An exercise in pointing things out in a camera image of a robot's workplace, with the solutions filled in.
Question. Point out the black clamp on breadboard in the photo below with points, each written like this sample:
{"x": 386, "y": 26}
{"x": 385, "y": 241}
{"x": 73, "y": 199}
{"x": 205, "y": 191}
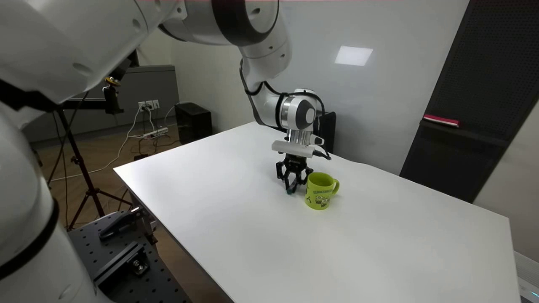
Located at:
{"x": 119, "y": 224}

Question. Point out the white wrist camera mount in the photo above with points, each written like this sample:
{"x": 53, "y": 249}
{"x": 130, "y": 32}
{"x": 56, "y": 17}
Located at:
{"x": 292, "y": 147}

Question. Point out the small black box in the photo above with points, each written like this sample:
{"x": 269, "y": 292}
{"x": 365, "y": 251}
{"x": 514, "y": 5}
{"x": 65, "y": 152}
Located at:
{"x": 194, "y": 120}

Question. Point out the black perforated breadboard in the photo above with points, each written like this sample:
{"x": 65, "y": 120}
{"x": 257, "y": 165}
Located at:
{"x": 135, "y": 280}

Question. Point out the black light tripod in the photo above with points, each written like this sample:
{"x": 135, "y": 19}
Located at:
{"x": 78, "y": 162}

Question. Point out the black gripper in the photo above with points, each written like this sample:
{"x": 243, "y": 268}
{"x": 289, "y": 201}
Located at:
{"x": 294, "y": 162}

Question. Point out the yellow-green printed cup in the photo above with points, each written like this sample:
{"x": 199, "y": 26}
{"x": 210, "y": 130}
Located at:
{"x": 319, "y": 192}

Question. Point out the tall black cabinet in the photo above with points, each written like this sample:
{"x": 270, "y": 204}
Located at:
{"x": 482, "y": 101}

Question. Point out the white power strip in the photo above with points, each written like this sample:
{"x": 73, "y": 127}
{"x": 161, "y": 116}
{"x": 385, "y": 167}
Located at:
{"x": 154, "y": 133}

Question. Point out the grey low cabinet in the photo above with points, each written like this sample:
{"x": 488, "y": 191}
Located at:
{"x": 152, "y": 85}

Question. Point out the red label strip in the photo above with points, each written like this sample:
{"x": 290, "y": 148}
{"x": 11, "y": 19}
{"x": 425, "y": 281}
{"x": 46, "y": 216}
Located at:
{"x": 440, "y": 120}

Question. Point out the white wall socket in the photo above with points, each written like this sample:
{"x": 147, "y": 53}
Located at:
{"x": 149, "y": 105}

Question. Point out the small black mounted camera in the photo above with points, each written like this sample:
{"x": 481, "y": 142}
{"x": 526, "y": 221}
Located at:
{"x": 112, "y": 93}

